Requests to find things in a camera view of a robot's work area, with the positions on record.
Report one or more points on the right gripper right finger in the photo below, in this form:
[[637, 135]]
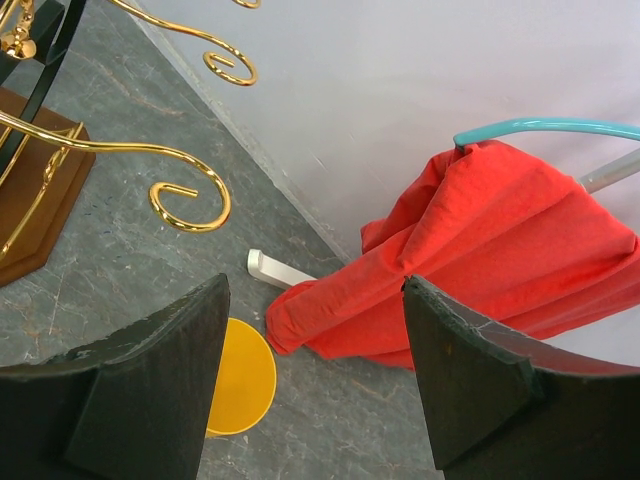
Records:
[[499, 404]]

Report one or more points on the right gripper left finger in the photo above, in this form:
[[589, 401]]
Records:
[[133, 405]]

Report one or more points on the orange plastic goblet middle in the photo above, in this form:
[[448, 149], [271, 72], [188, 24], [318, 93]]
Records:
[[246, 382]]

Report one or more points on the red cloth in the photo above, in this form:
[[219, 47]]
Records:
[[496, 229]]

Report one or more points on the white metal stand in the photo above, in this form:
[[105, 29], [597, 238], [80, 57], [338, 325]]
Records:
[[273, 272]]

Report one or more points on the teal hoop tube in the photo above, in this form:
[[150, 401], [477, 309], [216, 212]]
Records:
[[537, 124]]

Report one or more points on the gold wire wine glass rack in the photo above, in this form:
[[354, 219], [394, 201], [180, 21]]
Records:
[[45, 157]]

